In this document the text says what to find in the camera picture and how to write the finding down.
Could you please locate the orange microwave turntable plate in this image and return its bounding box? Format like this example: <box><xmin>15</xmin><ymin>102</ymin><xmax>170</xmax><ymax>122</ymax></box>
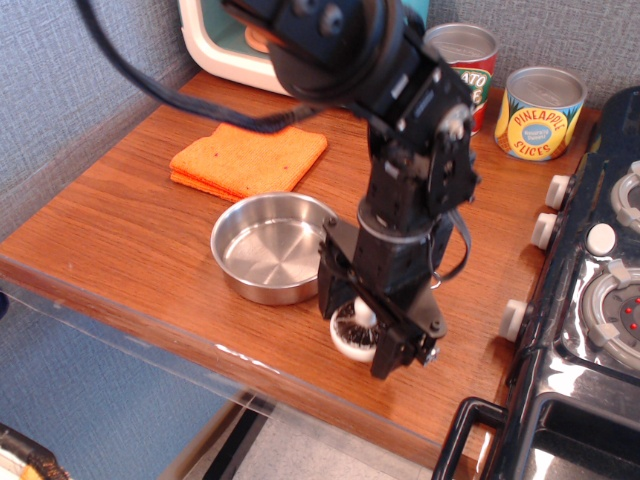
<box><xmin>244</xmin><ymin>27</ymin><xmax>269</xmax><ymax>54</ymax></box>

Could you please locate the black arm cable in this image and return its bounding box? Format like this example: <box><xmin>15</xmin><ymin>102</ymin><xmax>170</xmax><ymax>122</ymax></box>
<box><xmin>74</xmin><ymin>0</ymin><xmax>321</xmax><ymax>135</ymax></box>

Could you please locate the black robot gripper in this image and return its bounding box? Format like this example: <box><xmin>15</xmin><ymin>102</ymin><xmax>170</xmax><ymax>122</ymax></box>
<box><xmin>318</xmin><ymin>219</ymin><xmax>448</xmax><ymax>379</ymax></box>

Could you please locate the white toy mushroom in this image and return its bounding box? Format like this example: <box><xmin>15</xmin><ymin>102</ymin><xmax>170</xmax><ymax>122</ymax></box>
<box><xmin>330</xmin><ymin>297</ymin><xmax>384</xmax><ymax>364</ymax></box>

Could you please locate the pineapple slices can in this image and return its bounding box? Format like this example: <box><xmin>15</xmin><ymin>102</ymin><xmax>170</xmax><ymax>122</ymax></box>
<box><xmin>494</xmin><ymin>66</ymin><xmax>587</xmax><ymax>162</ymax></box>

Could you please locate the folded orange cloth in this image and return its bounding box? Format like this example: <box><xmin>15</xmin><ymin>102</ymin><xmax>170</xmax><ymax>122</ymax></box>
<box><xmin>169</xmin><ymin>124</ymin><xmax>328</xmax><ymax>202</ymax></box>

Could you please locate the teal toy microwave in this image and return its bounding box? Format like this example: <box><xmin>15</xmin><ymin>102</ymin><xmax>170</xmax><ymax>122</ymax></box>
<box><xmin>179</xmin><ymin>1</ymin><xmax>428</xmax><ymax>104</ymax></box>

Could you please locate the white stove knob lower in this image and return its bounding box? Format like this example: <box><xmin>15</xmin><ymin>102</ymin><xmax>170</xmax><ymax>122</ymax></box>
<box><xmin>499</xmin><ymin>299</ymin><xmax>528</xmax><ymax>342</ymax></box>

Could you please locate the white stove knob middle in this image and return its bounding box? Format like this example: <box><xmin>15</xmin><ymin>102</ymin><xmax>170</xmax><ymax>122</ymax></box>
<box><xmin>530</xmin><ymin>213</ymin><xmax>557</xmax><ymax>250</ymax></box>

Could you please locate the white stove knob upper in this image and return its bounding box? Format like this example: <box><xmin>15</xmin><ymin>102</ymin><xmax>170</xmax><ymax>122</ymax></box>
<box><xmin>545</xmin><ymin>175</ymin><xmax>571</xmax><ymax>210</ymax></box>

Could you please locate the small steel frying pan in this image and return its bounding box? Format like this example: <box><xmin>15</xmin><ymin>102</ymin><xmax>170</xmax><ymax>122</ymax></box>
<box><xmin>210</xmin><ymin>192</ymin><xmax>338</xmax><ymax>305</ymax></box>

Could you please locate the white stove knob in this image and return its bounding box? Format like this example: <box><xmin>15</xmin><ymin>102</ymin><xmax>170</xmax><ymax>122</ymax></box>
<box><xmin>530</xmin><ymin>213</ymin><xmax>557</xmax><ymax>250</ymax></box>
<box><xmin>545</xmin><ymin>175</ymin><xmax>571</xmax><ymax>210</ymax></box>
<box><xmin>499</xmin><ymin>299</ymin><xmax>528</xmax><ymax>342</ymax></box>

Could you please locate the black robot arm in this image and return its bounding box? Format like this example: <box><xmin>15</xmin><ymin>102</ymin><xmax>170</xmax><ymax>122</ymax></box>
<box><xmin>224</xmin><ymin>1</ymin><xmax>479</xmax><ymax>379</ymax></box>

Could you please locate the black toy stove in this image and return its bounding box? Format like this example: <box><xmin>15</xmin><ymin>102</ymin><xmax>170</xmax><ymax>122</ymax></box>
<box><xmin>433</xmin><ymin>87</ymin><xmax>639</xmax><ymax>479</ymax></box>

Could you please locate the tomato sauce can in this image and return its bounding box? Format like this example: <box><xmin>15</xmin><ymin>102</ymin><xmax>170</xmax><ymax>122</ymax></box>
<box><xmin>425</xmin><ymin>23</ymin><xmax>498</xmax><ymax>135</ymax></box>

